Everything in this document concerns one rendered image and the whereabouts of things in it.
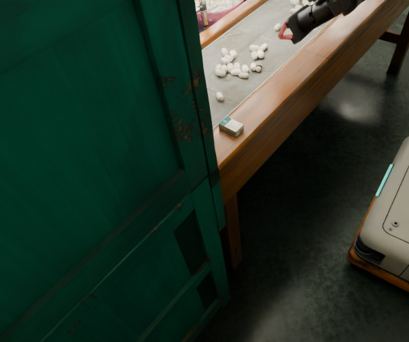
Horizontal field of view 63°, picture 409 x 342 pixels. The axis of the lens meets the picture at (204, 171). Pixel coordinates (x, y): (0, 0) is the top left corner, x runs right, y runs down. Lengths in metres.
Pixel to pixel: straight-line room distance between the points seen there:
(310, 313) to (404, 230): 0.47
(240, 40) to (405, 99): 1.30
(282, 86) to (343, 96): 1.24
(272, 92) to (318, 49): 0.26
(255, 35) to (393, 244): 0.89
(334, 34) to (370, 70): 1.24
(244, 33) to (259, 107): 0.45
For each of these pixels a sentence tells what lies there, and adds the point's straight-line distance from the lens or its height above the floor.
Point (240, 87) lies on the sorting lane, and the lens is 1.09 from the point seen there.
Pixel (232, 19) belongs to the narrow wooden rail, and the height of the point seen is 0.76.
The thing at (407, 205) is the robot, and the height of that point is 0.28.
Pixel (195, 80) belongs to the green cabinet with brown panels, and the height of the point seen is 1.08.
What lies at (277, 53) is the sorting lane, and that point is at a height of 0.74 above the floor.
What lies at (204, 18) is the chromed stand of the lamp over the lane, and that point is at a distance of 1.36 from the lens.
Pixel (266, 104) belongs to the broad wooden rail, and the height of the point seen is 0.76.
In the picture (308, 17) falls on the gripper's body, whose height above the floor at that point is 0.95.
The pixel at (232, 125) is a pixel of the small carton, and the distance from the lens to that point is 0.89.
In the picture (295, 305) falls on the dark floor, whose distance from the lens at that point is 1.47.
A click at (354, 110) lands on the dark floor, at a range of 2.18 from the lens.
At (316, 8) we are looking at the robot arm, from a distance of 0.97.
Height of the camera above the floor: 1.40
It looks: 51 degrees down
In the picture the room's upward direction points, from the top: 11 degrees counter-clockwise
